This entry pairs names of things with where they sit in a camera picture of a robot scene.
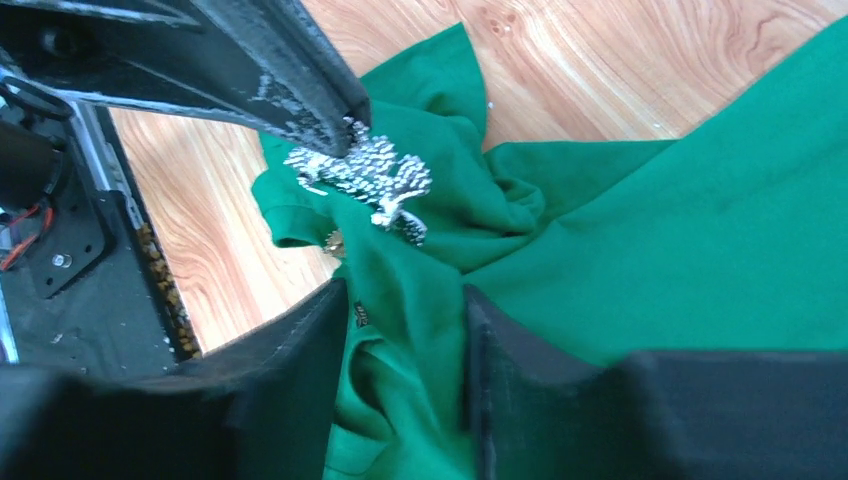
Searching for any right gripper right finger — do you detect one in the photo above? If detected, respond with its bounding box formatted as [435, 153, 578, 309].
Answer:
[464, 286, 847, 479]

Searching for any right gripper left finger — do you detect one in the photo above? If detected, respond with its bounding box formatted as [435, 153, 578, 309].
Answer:
[1, 279, 349, 479]

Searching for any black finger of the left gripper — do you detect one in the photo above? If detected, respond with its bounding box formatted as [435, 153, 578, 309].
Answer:
[1, 0, 371, 157]

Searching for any silver brooch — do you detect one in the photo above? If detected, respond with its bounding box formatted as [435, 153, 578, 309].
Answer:
[284, 117, 432, 246]

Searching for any green garment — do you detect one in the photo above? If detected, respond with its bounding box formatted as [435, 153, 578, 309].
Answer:
[252, 20, 847, 479]

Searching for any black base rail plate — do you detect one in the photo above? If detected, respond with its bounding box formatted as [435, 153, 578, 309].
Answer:
[1, 76, 201, 379]

